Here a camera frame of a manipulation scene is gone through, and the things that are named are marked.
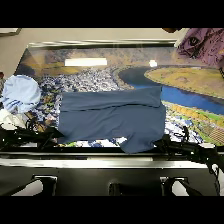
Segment blue T-shirt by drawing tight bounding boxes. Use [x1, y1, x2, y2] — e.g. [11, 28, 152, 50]
[56, 85, 167, 155]

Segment light blue garment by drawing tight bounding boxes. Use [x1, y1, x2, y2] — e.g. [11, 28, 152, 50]
[0, 74, 42, 115]

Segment white garment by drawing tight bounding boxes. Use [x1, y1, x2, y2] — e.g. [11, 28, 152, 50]
[0, 108, 28, 131]

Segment purple printed garment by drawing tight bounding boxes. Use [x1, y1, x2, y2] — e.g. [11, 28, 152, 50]
[175, 28, 224, 70]

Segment silver frame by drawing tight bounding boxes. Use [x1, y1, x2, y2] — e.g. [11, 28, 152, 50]
[0, 150, 224, 197]

